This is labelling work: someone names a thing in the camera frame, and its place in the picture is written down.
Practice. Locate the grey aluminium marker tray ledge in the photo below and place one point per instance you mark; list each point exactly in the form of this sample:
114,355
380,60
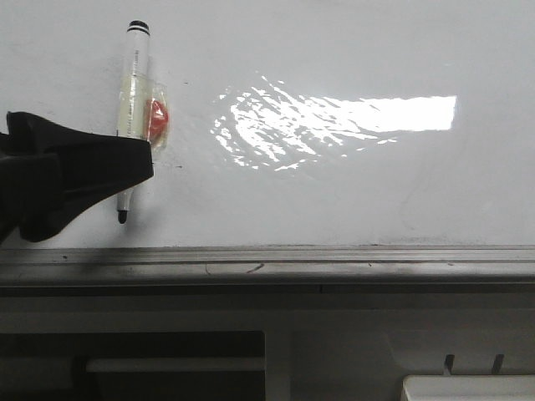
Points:
264,265

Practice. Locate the white plastic bin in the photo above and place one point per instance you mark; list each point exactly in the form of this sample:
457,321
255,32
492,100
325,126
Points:
477,387

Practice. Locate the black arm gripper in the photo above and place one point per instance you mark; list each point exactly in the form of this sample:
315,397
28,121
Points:
51,174

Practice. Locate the red magnet taped to marker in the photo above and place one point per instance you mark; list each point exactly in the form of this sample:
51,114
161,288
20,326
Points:
157,121

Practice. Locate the right metal hook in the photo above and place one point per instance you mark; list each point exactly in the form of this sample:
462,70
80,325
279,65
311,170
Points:
497,364

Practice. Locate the white black-tipped whiteboard marker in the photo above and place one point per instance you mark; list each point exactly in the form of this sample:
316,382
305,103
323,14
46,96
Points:
134,81

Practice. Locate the left metal hook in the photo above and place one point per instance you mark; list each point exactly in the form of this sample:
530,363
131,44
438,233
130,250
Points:
448,364

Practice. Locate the metal hook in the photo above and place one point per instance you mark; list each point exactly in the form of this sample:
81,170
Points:
497,364
448,364

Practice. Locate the white whiteboard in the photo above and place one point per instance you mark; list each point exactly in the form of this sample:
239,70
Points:
325,123

